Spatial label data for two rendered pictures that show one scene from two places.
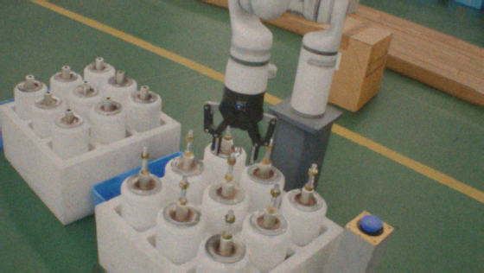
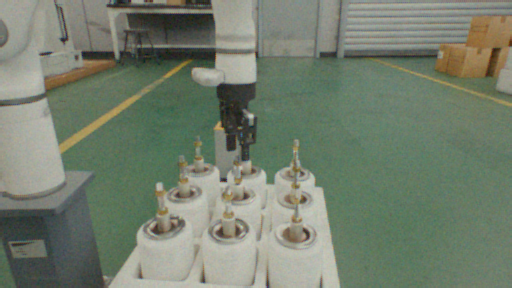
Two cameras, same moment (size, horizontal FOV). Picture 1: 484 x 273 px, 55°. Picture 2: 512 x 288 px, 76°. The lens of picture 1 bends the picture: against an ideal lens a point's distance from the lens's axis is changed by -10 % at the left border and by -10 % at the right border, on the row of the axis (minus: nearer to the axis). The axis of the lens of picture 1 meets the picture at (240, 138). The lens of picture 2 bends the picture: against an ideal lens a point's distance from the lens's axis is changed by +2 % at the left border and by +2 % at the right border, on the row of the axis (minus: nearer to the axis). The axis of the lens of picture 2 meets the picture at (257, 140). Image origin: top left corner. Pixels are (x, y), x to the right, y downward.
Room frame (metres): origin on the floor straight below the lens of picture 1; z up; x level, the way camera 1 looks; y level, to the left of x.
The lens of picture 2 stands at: (1.13, 0.54, 0.61)
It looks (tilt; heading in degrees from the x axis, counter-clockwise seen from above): 21 degrees down; 236
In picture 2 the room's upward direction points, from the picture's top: straight up
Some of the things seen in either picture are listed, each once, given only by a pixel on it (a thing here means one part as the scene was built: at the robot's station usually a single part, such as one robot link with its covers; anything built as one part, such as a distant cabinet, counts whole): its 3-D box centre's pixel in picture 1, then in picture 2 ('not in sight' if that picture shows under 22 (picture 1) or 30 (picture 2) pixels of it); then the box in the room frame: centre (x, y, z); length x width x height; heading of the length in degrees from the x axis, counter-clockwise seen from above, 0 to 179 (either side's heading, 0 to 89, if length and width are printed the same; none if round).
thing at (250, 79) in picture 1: (250, 65); (226, 64); (0.85, 0.00, 0.53); 0.11 x 0.09 x 0.06; 172
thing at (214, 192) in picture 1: (226, 193); (238, 196); (0.83, 0.01, 0.25); 0.08 x 0.08 x 0.01
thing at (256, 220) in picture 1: (268, 223); (246, 172); (0.76, -0.08, 0.25); 0.08 x 0.08 x 0.01
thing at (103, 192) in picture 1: (148, 196); not in sight; (1.02, 0.21, 0.06); 0.30 x 0.11 x 0.12; 141
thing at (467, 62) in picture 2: not in sight; (467, 61); (-2.77, -1.22, 0.15); 0.30 x 0.24 x 0.30; 56
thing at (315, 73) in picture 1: (313, 79); (27, 146); (1.17, -0.16, 0.39); 0.09 x 0.09 x 0.17; 57
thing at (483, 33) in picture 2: not in sight; (489, 31); (-2.90, -1.14, 0.45); 0.30 x 0.24 x 0.30; 59
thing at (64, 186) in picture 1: (86, 142); not in sight; (1.18, 0.44, 0.09); 0.39 x 0.39 x 0.18; 51
